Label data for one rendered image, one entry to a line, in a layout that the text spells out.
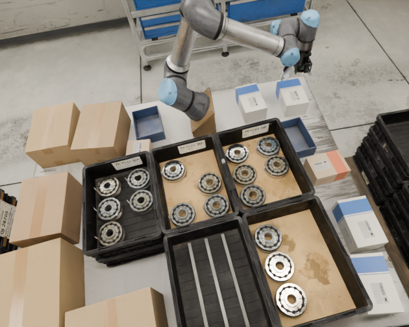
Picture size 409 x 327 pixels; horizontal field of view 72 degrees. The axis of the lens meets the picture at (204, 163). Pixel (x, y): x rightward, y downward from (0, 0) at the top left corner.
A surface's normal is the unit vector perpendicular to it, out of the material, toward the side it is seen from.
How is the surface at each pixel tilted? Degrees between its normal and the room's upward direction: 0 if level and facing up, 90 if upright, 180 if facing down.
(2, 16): 90
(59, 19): 90
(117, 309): 0
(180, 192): 0
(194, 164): 0
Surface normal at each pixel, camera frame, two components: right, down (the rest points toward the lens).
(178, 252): -0.11, -0.52
